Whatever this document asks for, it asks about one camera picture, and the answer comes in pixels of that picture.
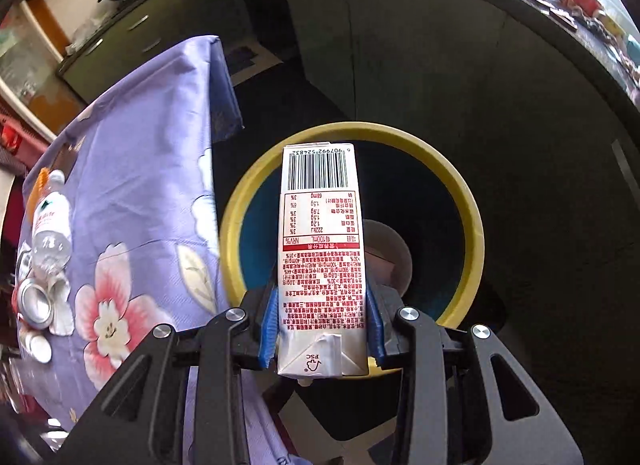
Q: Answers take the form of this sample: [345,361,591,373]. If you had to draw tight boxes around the wooden door frame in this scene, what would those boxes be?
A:
[20,0,71,62]

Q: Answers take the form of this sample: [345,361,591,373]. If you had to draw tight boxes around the white round lid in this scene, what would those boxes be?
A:
[20,330,53,363]

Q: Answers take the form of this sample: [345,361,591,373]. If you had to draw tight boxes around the white bowl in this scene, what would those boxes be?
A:
[366,219,415,296]

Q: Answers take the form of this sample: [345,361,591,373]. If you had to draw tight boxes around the clear plastic bag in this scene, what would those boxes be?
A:
[65,10,107,53]

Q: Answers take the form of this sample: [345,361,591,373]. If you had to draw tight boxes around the green lower kitchen cabinets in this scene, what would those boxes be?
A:
[55,0,261,106]

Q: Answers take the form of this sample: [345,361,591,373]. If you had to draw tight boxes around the crushed aluminium can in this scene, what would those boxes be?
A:
[17,277,56,331]

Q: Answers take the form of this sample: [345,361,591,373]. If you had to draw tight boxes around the white drink carton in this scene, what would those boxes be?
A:
[276,144,371,380]

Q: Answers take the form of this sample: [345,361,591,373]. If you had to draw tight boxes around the yellow rimmed bin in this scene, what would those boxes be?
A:
[219,122,486,373]

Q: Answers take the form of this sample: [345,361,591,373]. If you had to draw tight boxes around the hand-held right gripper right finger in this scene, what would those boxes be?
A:
[365,285,586,465]

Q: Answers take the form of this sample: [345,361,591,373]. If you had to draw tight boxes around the purple floral tablecloth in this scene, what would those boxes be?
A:
[20,35,301,465]

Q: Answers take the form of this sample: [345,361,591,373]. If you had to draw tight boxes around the dark lower cabinet run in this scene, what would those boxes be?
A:
[277,0,640,246]

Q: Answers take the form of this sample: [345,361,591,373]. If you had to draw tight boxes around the crumpled white wrapper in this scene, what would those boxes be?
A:
[47,272,76,337]

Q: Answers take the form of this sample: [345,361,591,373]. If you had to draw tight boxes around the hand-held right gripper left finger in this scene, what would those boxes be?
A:
[54,287,281,465]

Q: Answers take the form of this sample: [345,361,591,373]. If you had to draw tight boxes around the clear plastic bottle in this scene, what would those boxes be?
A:
[31,169,73,291]

